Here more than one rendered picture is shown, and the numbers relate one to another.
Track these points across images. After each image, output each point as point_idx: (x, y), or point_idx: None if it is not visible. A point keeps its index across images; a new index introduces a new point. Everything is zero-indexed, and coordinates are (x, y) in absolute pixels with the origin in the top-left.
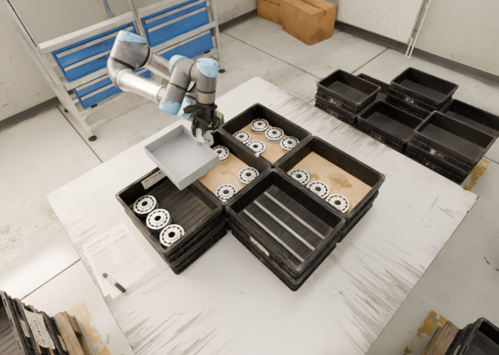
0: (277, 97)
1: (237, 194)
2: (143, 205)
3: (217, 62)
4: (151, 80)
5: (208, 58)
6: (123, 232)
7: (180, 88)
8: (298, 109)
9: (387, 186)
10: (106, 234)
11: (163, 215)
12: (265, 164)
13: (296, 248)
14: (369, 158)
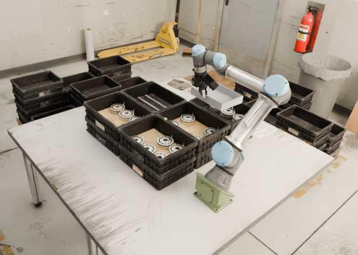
0: (125, 242)
1: (180, 103)
2: None
3: (192, 49)
4: (241, 73)
5: (198, 49)
6: (255, 133)
7: None
8: (104, 218)
9: (65, 139)
10: (266, 133)
11: (225, 111)
12: (160, 114)
13: (147, 100)
14: (62, 158)
